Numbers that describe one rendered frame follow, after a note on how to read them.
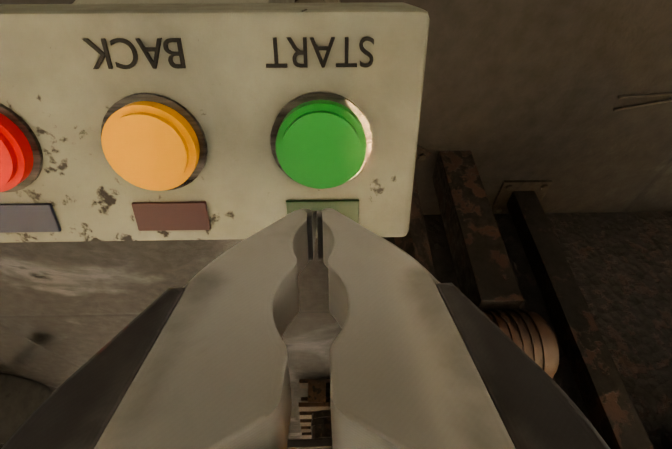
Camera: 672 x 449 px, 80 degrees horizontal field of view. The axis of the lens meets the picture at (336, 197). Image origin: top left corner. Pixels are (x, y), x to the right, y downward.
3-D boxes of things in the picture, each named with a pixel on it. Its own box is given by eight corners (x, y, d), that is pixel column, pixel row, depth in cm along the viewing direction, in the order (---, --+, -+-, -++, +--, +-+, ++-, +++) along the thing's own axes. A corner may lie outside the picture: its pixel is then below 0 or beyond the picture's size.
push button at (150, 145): (210, 176, 20) (200, 193, 18) (129, 177, 20) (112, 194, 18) (197, 95, 18) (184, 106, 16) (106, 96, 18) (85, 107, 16)
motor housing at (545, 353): (471, 181, 109) (542, 396, 73) (389, 182, 108) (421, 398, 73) (485, 145, 99) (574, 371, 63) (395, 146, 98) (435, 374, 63)
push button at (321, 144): (362, 174, 20) (365, 191, 18) (281, 175, 20) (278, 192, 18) (365, 93, 18) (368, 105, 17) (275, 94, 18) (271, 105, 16)
